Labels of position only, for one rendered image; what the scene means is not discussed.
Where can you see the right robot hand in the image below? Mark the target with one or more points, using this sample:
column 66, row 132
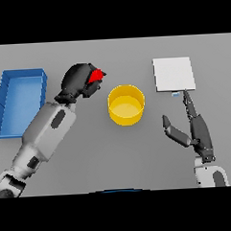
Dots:
column 198, row 132

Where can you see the yellow bowl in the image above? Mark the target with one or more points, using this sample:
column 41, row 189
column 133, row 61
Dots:
column 126, row 105

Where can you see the pale square scale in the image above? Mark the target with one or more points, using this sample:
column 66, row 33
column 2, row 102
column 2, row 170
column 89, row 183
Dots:
column 173, row 74

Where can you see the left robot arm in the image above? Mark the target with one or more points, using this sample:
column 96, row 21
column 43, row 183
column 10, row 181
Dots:
column 44, row 130

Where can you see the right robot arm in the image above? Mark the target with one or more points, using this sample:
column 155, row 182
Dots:
column 211, row 176

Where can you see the blue tray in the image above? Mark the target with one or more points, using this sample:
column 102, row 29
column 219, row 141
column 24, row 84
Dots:
column 20, row 100

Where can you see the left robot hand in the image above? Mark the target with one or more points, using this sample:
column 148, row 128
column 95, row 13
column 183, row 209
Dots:
column 75, row 79

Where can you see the red beaker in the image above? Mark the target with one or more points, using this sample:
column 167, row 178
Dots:
column 95, row 76

